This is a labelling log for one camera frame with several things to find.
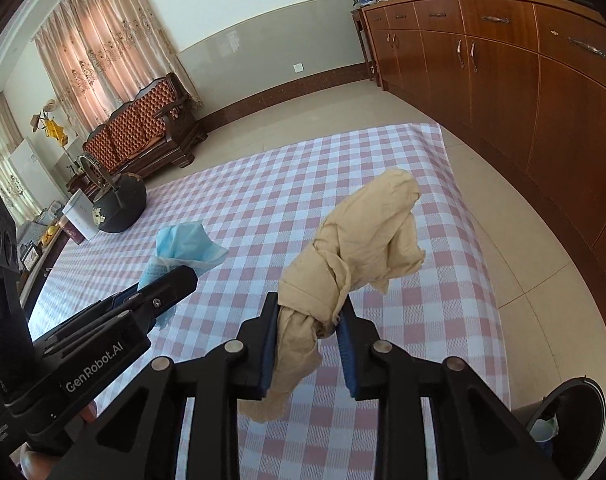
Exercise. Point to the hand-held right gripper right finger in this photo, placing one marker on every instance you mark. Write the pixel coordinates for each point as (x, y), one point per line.
(347, 350)

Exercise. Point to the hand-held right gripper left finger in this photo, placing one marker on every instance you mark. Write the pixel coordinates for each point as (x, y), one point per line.
(270, 340)

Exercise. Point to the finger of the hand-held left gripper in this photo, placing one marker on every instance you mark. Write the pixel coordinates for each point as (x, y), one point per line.
(98, 312)
(173, 282)

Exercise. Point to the light blue face mask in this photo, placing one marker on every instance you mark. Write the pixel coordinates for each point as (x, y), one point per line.
(183, 242)

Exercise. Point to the beige knotted cloth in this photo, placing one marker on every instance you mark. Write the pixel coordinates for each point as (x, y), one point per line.
(368, 230)

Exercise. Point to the black plastic bucket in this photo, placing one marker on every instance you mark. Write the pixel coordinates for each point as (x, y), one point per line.
(583, 420)

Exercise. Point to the maroon tea tin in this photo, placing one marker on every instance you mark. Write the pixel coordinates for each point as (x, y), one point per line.
(73, 234)

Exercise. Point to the black cast iron teapot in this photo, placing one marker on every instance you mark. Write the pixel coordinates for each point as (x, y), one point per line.
(123, 205)

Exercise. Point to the yellow fruits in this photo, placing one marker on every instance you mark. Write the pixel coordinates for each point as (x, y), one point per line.
(50, 232)

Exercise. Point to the white tea tin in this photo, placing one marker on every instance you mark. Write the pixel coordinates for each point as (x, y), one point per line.
(80, 215)

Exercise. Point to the pink checkered tablecloth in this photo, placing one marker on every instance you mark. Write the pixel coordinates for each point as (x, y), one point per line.
(283, 200)

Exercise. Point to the white refrigerator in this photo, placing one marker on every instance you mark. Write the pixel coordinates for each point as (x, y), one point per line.
(30, 170)

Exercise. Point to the carved wooden sofa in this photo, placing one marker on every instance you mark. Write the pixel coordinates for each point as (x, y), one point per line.
(143, 120)

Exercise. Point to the coat rack with hat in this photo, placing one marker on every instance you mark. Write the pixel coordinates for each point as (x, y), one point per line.
(53, 127)

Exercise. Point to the embroidered beige curtain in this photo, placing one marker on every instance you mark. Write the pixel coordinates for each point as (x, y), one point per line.
(103, 50)

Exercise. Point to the small wooden side table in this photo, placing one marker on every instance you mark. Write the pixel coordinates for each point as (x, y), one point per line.
(365, 45)

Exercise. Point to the long wooden cabinet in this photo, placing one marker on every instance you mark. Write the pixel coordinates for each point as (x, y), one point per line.
(508, 85)

